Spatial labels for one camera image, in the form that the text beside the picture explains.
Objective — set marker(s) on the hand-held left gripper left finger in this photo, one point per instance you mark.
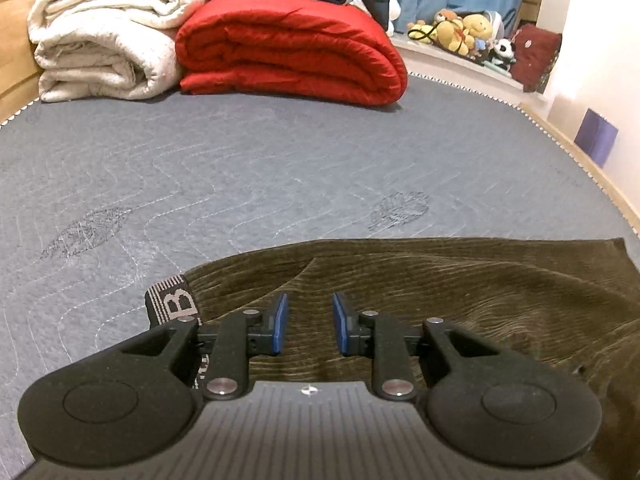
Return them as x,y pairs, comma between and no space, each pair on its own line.
279,322

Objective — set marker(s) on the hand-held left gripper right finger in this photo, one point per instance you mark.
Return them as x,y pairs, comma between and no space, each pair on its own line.
341,322

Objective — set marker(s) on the grey quilted mattress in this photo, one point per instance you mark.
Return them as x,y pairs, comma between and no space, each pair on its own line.
225,170

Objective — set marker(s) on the red folded quilt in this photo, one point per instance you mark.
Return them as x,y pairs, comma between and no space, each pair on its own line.
300,50

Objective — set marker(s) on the white window ledge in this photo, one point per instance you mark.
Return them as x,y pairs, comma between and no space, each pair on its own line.
465,67

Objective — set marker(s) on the yellow plush toy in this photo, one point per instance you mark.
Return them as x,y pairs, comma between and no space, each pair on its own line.
462,32

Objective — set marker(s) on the panda plush toy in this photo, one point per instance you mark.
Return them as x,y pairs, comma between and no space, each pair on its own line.
504,52

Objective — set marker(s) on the purple box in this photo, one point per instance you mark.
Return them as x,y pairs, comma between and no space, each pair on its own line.
597,137

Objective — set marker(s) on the white plush toy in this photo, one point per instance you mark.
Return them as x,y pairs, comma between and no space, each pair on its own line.
395,10

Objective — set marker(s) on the dark red cushion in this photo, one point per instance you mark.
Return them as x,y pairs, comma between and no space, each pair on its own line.
535,57

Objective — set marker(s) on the white folded blanket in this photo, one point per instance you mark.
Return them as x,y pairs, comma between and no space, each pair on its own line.
110,40

